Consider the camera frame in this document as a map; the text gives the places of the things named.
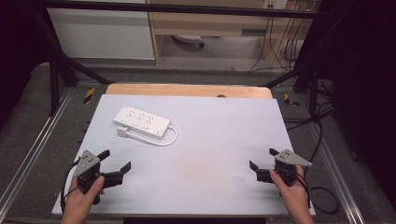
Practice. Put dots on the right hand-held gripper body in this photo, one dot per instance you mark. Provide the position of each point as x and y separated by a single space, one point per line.
288 161

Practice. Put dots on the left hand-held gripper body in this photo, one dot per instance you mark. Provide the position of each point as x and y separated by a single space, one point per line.
88 165

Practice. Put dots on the white plug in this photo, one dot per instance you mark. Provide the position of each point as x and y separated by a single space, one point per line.
122 131

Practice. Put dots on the white power strip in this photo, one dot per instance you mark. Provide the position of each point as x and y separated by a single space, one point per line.
141 120

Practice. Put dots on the person's right hand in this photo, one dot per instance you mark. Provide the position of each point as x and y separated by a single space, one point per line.
294 196

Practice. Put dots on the person's left hand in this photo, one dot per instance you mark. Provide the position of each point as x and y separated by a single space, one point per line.
79 202

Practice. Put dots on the yellow black striped tape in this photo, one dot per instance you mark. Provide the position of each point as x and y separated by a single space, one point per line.
289 100
89 95

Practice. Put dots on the wooden table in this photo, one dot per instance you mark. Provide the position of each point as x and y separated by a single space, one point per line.
186 90

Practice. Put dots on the black curtain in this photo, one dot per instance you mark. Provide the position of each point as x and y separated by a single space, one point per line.
18 46
364 77

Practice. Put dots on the white cabinet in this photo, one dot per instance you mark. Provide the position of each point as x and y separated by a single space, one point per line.
102 34

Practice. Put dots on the light wooden desk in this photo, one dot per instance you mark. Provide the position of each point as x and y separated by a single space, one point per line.
218 23

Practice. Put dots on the aluminium rail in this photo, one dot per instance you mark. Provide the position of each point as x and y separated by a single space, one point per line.
34 149
334 174

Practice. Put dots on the white wall socket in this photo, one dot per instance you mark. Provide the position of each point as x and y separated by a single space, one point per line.
275 3

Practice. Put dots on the black metal frame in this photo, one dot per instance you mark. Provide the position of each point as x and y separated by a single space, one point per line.
174 8

